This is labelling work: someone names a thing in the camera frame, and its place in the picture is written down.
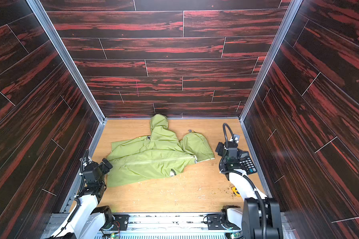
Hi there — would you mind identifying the green zip jacket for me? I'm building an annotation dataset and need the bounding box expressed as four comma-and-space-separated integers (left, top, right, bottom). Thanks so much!
107, 114, 215, 187

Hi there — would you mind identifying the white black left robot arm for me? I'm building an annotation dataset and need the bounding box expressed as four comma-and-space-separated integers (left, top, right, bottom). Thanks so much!
50, 158, 114, 239

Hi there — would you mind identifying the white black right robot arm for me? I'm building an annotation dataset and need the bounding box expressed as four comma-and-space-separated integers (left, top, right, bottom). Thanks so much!
215, 141, 284, 239

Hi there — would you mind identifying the black desk calculator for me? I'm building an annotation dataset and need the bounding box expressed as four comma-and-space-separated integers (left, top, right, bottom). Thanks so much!
238, 151, 257, 175

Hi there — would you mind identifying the yellow tape measure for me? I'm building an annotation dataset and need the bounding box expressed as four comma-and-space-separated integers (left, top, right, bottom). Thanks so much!
231, 187, 240, 197

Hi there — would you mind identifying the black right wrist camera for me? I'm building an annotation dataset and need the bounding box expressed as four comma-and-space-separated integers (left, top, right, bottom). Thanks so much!
224, 134, 240, 150

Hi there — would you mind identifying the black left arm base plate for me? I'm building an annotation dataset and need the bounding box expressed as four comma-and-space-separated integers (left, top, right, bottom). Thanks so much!
100, 214, 130, 232

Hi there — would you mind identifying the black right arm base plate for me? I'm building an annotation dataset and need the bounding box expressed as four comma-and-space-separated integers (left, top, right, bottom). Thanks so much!
203, 213, 240, 231

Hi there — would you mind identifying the aluminium front rail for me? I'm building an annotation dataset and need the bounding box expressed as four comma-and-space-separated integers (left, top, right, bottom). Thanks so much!
40, 212, 297, 239

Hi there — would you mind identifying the aluminium corner post right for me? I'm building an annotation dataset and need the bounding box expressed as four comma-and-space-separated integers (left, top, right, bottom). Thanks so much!
240, 0, 303, 126

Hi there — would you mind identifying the aluminium corner post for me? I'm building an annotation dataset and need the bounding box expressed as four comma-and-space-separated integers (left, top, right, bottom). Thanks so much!
26, 0, 106, 124
240, 0, 303, 126

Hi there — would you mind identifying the aluminium corner post left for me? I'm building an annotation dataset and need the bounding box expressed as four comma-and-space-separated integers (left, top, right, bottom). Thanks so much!
26, 0, 106, 124

